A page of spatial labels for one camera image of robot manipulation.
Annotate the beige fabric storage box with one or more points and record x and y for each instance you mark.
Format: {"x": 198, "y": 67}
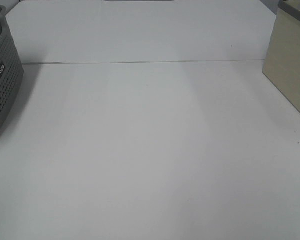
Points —
{"x": 282, "y": 61}

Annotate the grey perforated plastic basket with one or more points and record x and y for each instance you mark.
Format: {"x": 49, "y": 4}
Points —
{"x": 11, "y": 69}

